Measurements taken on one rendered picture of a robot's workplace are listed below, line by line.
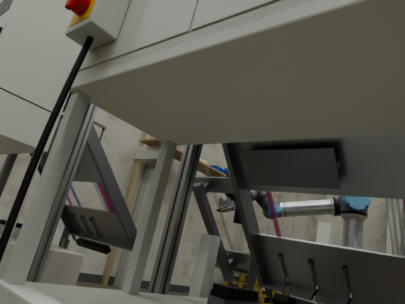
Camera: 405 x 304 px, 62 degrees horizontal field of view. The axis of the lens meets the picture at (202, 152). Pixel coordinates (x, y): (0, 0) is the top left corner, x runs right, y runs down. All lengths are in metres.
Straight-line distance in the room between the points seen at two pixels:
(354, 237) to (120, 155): 4.41
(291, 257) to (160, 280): 0.50
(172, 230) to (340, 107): 0.58
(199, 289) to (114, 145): 4.30
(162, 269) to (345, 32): 0.75
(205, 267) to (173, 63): 1.04
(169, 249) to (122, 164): 4.68
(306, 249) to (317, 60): 0.84
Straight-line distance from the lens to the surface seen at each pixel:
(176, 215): 0.97
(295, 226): 9.47
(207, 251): 1.43
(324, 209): 1.82
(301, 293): 1.29
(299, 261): 1.25
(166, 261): 0.96
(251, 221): 1.23
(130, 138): 5.71
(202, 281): 1.43
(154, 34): 0.59
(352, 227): 1.69
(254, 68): 0.49
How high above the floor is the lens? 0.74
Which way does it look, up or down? 17 degrees up
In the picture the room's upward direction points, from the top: 13 degrees clockwise
